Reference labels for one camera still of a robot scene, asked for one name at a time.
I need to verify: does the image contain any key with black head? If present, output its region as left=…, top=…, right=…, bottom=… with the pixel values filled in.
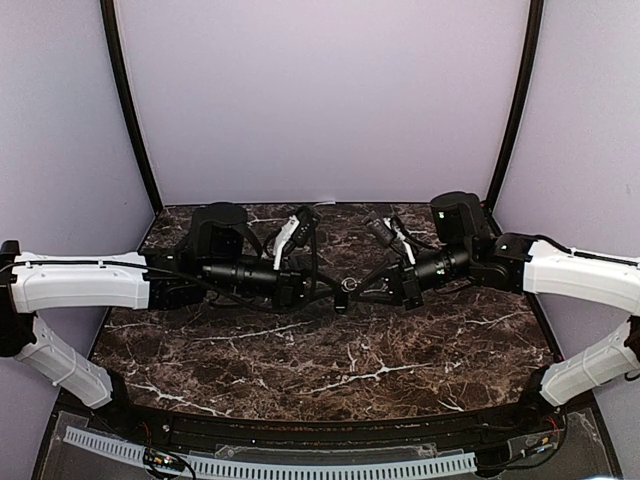
left=333, top=292, right=349, bottom=314

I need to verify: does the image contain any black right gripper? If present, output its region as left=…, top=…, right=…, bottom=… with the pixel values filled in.
left=350, top=240, right=474, bottom=311

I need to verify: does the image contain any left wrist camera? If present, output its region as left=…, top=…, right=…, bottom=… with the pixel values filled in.
left=273, top=206, right=319, bottom=271

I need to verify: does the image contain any black corner post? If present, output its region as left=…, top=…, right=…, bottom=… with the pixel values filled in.
left=100, top=0, right=164, bottom=216
left=485, top=0, right=545, bottom=212

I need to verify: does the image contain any silver keyring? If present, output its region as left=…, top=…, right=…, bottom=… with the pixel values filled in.
left=341, top=277, right=358, bottom=292

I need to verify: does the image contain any left circuit board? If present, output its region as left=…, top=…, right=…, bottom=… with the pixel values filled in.
left=142, top=447, right=185, bottom=472

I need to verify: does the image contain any black right corner post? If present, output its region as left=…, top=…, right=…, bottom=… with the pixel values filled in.
left=485, top=0, right=545, bottom=212

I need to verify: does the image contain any right circuit board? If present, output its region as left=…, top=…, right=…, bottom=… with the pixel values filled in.
left=520, top=435, right=557, bottom=459

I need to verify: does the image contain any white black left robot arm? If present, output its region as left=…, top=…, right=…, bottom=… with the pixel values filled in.
left=1, top=202, right=348, bottom=436

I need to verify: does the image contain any black front rail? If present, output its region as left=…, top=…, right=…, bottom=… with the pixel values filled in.
left=119, top=405, right=525, bottom=449

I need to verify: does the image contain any black left corner post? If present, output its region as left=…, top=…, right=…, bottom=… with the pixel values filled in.
left=100, top=0, right=164, bottom=216

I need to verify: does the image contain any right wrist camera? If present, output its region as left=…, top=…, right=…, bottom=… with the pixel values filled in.
left=364, top=212, right=416, bottom=265

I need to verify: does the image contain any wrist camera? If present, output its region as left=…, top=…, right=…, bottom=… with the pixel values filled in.
left=364, top=212, right=416, bottom=265
left=273, top=206, right=319, bottom=271

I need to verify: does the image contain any white slotted cable duct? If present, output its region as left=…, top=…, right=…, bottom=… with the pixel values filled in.
left=62, top=426, right=477, bottom=479

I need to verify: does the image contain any circuit board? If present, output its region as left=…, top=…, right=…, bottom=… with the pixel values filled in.
left=142, top=447, right=185, bottom=472
left=520, top=435, right=557, bottom=459

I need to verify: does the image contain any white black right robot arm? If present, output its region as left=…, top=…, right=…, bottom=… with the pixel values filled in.
left=350, top=191, right=639, bottom=434

